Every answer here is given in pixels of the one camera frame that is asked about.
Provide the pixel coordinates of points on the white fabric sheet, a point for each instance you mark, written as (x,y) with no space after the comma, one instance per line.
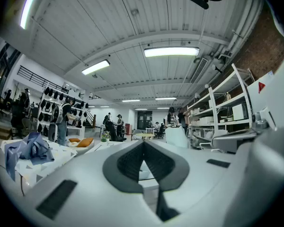
(177,136)

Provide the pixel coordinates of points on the round wooden table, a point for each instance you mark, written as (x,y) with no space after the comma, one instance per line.
(144,135)

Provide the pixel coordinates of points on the long ceiling light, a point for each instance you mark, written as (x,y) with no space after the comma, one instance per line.
(28,7)
(95,67)
(171,51)

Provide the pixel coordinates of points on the white office chair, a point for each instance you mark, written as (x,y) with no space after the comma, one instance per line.
(227,139)

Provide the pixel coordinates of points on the white box red triangle sticker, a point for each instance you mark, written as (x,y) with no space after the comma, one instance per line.
(269,96)

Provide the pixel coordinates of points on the ceiling air vent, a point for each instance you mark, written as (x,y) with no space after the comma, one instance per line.
(198,70)

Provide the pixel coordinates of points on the black office chair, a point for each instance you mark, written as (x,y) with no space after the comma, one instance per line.
(113,131)

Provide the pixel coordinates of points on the black balcony railing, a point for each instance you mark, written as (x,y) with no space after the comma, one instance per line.
(38,78)

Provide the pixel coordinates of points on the green potted plant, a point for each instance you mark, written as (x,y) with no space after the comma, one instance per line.
(105,136)

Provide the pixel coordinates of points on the black staircase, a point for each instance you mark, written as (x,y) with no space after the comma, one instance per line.
(91,119)

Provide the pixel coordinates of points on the white metal shelving rack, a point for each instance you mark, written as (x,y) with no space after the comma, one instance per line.
(227,107)

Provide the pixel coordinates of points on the orange cushion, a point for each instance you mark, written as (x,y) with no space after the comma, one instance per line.
(74,140)
(85,142)

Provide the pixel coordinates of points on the white egg-shaped cushion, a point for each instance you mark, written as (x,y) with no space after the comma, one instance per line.
(71,144)

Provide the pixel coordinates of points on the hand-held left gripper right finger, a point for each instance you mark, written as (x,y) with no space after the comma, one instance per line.
(203,185)

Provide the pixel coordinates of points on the patterned bin with blue cloth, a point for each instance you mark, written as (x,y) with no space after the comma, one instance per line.
(54,157)

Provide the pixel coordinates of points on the crumpled blue cloth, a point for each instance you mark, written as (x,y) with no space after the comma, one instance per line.
(28,150)

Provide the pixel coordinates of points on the hat display rack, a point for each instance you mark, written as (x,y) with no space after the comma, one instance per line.
(61,107)

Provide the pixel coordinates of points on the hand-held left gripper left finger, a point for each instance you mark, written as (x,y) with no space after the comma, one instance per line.
(97,197)

